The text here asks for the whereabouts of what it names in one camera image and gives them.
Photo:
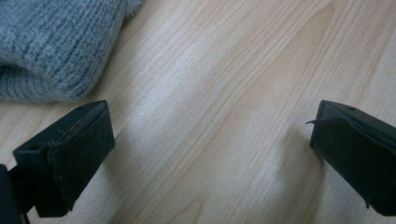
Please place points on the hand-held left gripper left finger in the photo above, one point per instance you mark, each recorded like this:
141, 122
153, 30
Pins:
74, 155

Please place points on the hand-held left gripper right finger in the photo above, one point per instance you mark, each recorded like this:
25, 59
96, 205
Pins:
351, 149

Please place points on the grey knitted hat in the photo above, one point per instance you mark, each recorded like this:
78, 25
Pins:
56, 46

